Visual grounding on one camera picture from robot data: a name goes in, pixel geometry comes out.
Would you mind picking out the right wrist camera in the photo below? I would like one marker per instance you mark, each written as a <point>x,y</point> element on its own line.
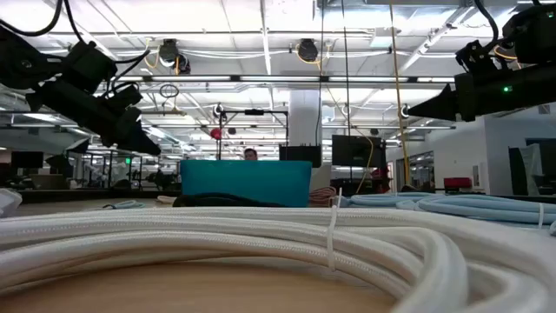
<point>475,58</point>

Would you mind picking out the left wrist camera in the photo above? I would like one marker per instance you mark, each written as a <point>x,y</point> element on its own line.
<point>127,96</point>

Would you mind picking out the red round object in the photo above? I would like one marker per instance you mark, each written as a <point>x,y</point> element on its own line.
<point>216,134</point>

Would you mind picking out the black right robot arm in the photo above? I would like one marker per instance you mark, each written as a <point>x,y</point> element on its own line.
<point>534,35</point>

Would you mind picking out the black camera rig frame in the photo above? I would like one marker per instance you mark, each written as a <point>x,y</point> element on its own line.
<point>254,112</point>

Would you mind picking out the black box on stand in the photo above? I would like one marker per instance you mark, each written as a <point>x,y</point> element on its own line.
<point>299,156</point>

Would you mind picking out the white bulb lamp metal base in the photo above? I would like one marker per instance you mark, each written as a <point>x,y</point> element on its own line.
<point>8,202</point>

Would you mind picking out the teal plastic bin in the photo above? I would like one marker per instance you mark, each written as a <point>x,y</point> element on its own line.
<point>245,182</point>

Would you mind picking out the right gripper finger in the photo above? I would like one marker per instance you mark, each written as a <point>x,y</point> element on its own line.
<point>441,106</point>

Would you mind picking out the large black monitor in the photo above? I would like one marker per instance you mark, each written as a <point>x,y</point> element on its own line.
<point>358,151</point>

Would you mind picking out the red box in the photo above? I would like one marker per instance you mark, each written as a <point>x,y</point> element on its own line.
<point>457,182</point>

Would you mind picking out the person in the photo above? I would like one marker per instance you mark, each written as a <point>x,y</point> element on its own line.
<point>250,154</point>

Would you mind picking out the small black monitor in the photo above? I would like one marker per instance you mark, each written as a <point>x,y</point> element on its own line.
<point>27,159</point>

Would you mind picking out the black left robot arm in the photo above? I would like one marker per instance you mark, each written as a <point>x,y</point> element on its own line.
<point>21,61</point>

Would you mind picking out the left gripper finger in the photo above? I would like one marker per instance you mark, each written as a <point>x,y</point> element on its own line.
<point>141,141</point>

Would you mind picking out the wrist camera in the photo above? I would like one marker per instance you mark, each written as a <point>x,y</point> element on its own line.
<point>475,58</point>
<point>127,96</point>

